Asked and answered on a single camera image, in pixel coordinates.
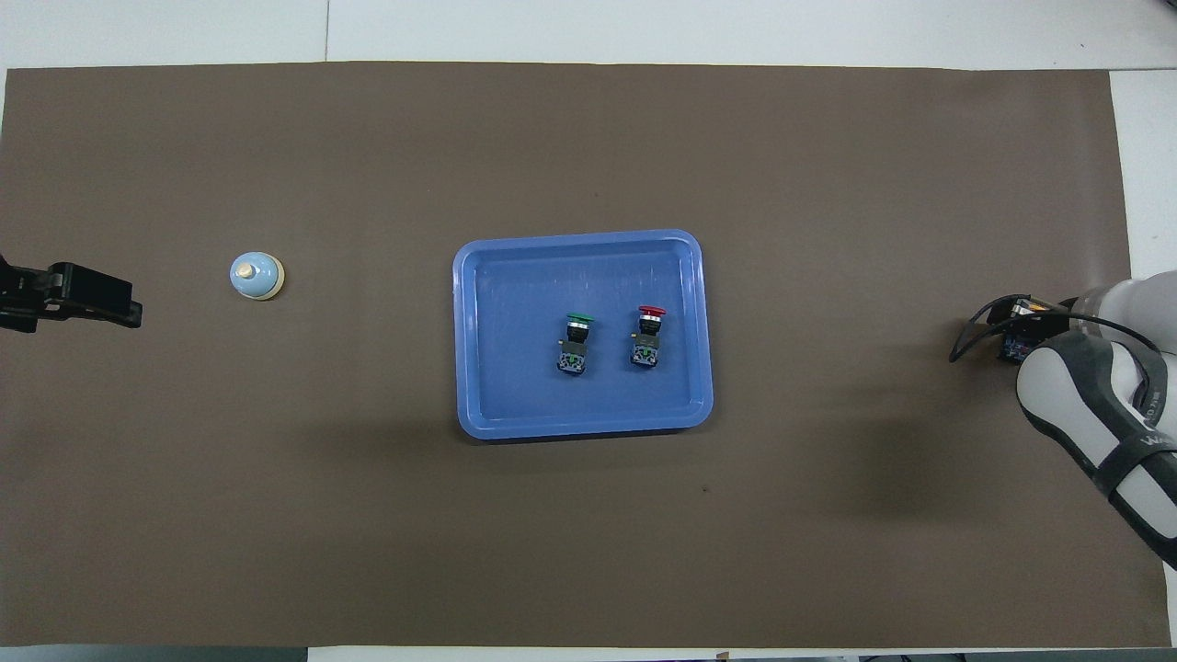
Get red push button switch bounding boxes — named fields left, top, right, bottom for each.
left=629, top=304, right=669, bottom=371

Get brown table mat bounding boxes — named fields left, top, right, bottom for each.
left=0, top=61, right=1173, bottom=649

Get green push button switch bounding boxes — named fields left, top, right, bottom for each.
left=555, top=312, right=597, bottom=377

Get light blue service bell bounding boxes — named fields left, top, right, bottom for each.
left=229, top=252, right=286, bottom=302

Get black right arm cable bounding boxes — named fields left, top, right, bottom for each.
left=949, top=294, right=1161, bottom=364

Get blue plastic tray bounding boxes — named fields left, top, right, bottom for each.
left=451, top=229, right=715, bottom=441

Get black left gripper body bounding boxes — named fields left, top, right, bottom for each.
left=0, top=256, right=51, bottom=334

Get yellow push button switch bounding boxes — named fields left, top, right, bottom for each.
left=1004, top=294, right=1060, bottom=363

